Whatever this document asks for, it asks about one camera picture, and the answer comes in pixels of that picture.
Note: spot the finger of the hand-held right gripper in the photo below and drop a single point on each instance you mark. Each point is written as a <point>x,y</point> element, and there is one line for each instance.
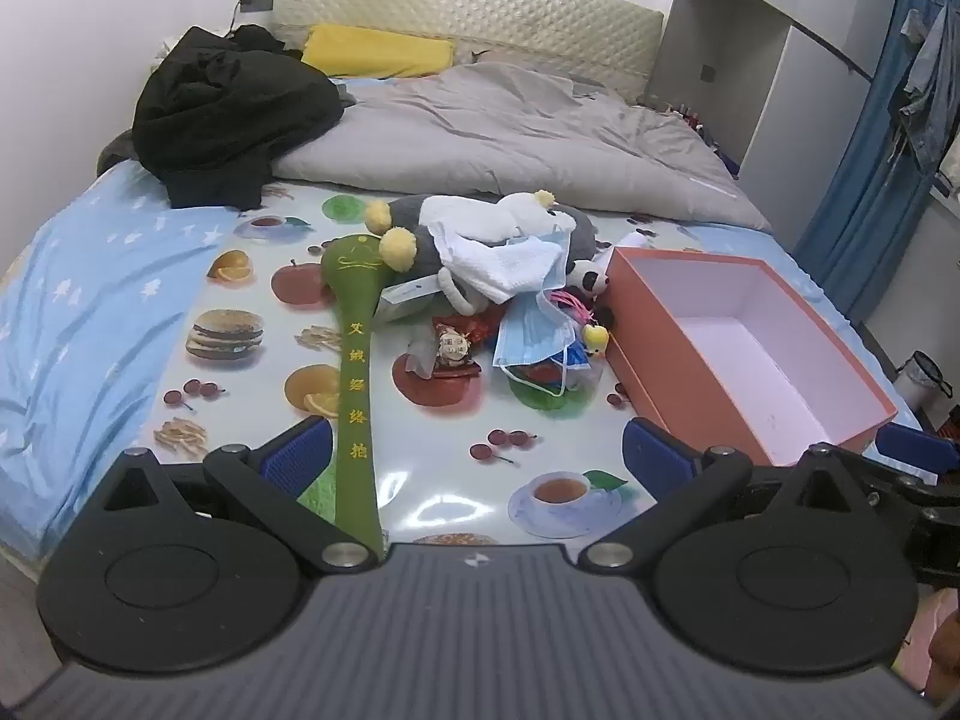
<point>911,441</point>

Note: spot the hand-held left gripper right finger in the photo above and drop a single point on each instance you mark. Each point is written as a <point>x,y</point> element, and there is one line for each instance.
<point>652,451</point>

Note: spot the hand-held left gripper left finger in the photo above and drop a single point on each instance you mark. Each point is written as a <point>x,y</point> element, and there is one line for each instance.
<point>300,451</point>

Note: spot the blue snack packet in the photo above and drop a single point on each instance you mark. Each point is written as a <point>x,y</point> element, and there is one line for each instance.
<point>577,361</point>

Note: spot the orange cardboard box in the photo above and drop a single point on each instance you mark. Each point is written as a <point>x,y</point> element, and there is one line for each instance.
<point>660,330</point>

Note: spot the small yellow plush toy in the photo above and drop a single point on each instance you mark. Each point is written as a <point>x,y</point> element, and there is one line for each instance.
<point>595,337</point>

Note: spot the clear plastic packet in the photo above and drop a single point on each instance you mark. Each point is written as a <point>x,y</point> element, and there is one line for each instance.
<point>418,361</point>

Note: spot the blue face mask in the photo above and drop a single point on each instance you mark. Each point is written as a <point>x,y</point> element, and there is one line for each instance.
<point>551,259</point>
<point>525,337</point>

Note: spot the panda plush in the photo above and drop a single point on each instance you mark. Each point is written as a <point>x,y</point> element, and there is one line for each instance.
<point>592,281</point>

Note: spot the red snack packet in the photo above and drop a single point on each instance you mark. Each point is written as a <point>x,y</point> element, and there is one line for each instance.
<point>480,330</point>

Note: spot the white towel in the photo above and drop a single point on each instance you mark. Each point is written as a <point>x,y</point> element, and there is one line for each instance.
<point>495,270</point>

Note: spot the white trash bin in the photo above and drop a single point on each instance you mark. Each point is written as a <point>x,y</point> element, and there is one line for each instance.
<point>916,382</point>

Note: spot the green massage hammer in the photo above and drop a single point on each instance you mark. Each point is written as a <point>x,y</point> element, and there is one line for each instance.
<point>352,360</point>

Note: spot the grey penguin plush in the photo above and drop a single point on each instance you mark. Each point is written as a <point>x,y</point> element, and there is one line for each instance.
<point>427,240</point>

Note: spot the hanging denim clothes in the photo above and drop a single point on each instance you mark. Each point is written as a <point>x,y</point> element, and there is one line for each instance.
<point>919,105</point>

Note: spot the row of small bottles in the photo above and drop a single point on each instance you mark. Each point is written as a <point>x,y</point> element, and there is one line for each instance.
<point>686,114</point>

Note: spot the black clothing pile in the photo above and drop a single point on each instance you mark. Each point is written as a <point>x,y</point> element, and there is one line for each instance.
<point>225,112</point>

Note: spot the grey duvet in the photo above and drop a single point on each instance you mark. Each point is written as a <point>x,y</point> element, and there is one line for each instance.
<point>487,135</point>

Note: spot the yellow pillow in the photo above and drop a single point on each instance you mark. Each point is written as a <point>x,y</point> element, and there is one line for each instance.
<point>375,52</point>

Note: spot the grey wardrobe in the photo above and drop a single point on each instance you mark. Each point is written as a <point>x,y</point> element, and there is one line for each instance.
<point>772,52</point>

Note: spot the beige pillow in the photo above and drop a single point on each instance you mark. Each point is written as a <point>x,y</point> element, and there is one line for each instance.
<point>495,56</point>

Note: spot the beige padded headboard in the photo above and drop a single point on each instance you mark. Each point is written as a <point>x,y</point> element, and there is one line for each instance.
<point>487,15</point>

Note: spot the black wall adapter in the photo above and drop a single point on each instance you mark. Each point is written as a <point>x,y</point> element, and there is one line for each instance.
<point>256,3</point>

